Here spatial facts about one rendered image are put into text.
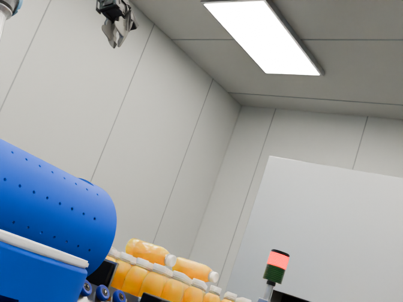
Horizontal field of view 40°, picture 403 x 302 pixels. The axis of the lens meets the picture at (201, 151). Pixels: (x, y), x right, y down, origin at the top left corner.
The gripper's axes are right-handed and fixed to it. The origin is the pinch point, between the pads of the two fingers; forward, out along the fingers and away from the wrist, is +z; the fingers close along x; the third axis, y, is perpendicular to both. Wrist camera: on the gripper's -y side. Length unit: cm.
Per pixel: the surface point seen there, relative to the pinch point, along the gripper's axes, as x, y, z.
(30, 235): -8, 19, 61
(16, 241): 25, 59, 74
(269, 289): 24, -57, 64
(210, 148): -159, -447, -168
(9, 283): 24, 58, 80
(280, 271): 28, -56, 59
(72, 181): -5.3, 9.1, 44.7
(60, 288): 26, 51, 79
